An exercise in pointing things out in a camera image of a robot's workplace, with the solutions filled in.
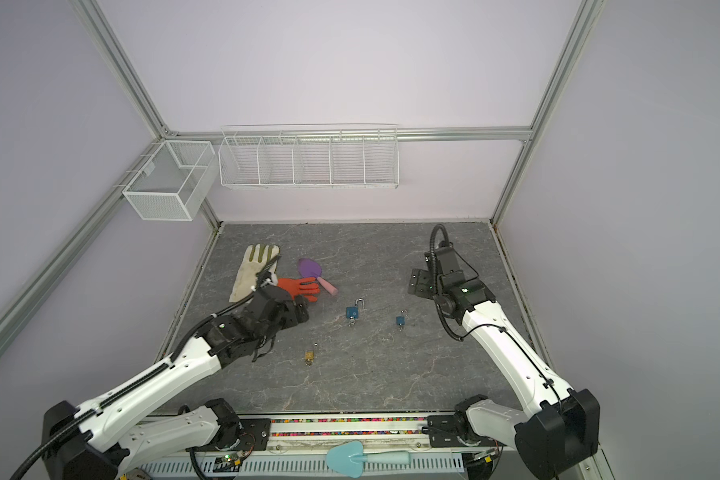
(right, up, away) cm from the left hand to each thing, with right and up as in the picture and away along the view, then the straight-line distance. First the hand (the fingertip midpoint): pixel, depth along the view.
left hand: (294, 309), depth 78 cm
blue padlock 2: (+30, -7, +16) cm, 34 cm away
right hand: (+36, +7, +2) cm, 37 cm away
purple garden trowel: (-2, +9, +30) cm, 31 cm away
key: (+14, -7, +15) cm, 22 cm away
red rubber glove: (-2, +3, +19) cm, 20 cm away
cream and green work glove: (-22, +13, +31) cm, 40 cm away
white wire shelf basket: (+17, +49, +28) cm, 59 cm away
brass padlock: (+2, -16, +9) cm, 18 cm away
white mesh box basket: (-47, +39, +24) cm, 66 cm away
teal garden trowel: (+15, -34, -8) cm, 38 cm away
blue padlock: (+15, -4, +18) cm, 23 cm away
